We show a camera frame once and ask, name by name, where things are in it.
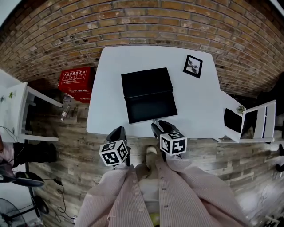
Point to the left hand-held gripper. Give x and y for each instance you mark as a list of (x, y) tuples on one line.
[(114, 153)]

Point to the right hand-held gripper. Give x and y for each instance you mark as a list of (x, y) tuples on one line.
[(174, 144)]

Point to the person's left forearm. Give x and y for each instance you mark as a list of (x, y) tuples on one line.
[(104, 188)]

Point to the person's right forearm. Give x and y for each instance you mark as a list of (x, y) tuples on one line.
[(199, 181)]

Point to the person's white shoe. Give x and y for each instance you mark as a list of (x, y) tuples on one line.
[(151, 150)]

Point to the person's khaki trousers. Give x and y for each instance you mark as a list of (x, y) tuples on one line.
[(148, 166)]

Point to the clear plastic bottle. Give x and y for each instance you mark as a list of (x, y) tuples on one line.
[(65, 113)]

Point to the small dark floor item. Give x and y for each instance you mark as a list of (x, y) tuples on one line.
[(68, 97)]

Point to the person's pink striped shirt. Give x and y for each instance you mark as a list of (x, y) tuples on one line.
[(168, 195)]

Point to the red fire equipment box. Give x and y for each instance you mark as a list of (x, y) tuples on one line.
[(76, 82)]

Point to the black cloth pouch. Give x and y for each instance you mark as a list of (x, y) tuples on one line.
[(233, 120)]

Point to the small green plant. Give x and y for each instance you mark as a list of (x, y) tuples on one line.
[(11, 95), (241, 109)]

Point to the white wooden chair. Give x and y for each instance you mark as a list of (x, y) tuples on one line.
[(264, 119)]

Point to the black stool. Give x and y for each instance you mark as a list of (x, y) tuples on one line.
[(24, 180)]

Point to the white side table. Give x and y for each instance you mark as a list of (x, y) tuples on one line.
[(17, 104)]

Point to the black floor object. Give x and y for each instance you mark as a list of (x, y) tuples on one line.
[(281, 149)]

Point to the black floor fan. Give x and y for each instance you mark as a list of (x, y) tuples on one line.
[(11, 212)]

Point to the black picture frame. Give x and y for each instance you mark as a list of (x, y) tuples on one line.
[(192, 66)]

